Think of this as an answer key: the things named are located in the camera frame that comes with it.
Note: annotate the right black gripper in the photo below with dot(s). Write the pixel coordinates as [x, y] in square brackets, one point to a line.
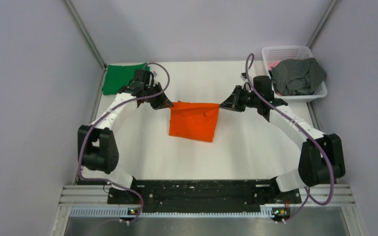
[233, 103]

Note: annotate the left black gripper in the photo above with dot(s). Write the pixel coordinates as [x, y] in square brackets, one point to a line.
[163, 102]

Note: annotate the orange t shirt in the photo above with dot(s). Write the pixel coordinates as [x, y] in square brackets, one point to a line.
[195, 121]

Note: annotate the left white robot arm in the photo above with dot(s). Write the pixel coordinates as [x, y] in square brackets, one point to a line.
[98, 154]

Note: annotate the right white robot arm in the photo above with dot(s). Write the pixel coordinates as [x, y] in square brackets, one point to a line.
[321, 158]

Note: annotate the folded green t shirt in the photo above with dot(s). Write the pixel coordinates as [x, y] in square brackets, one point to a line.
[118, 76]

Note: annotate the pink garment in basket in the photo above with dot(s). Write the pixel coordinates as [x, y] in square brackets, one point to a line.
[273, 64]

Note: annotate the white plastic laundry basket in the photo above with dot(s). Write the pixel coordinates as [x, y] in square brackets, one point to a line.
[274, 53]

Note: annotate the grey t shirt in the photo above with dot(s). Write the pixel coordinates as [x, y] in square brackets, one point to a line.
[294, 77]

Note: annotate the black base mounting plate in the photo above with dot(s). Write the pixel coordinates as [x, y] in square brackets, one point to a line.
[203, 196]

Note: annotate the white slotted cable duct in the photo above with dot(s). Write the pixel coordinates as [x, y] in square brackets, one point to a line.
[129, 212]

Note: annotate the aluminium frame rail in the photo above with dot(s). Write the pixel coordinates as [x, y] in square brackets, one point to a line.
[92, 195]

